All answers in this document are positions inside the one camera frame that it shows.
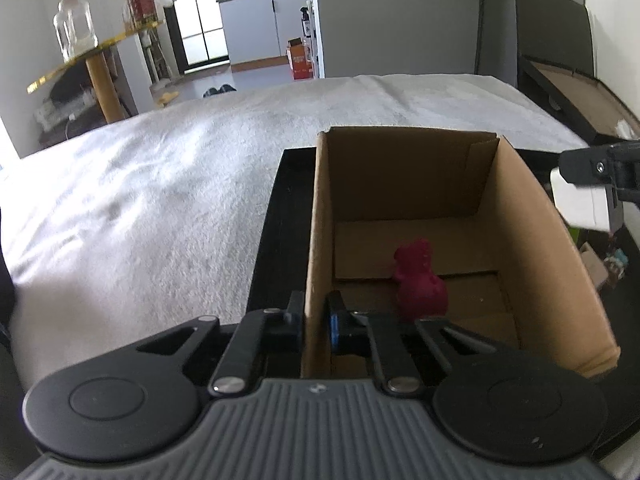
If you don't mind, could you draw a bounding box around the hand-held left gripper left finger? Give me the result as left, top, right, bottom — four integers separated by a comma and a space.
135, 290, 307, 397

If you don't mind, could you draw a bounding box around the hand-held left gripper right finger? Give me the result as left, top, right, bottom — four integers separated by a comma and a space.
325, 291, 501, 397

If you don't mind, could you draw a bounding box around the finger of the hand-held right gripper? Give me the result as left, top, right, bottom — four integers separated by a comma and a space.
557, 141, 640, 233

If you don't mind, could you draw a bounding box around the brown cardboard box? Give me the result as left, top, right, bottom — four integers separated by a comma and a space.
301, 126, 621, 381

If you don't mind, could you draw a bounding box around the black tray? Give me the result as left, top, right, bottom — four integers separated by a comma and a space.
246, 147, 638, 461

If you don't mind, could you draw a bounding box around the dark red figurine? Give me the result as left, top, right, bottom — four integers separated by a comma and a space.
391, 238, 449, 323

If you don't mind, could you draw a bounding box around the dark grey folded board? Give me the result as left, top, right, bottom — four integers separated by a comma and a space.
515, 0, 597, 80

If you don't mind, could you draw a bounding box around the orange cardboard box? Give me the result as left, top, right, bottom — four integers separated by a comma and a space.
286, 37, 314, 80

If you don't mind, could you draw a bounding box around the white kitchen cabinet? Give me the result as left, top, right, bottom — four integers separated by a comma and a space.
216, 0, 313, 65

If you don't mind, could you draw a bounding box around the yellow round table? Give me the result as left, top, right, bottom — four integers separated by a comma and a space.
27, 20, 166, 125

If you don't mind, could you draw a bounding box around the glass panel door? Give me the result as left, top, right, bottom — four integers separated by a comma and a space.
165, 0, 231, 68

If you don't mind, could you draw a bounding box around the red box in plastic bag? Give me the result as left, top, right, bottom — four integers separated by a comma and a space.
122, 0, 173, 31

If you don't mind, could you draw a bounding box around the clear glass bottle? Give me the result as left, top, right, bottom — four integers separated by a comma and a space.
52, 0, 99, 61

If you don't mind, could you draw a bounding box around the brown board in black frame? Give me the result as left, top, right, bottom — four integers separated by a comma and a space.
520, 55, 640, 142

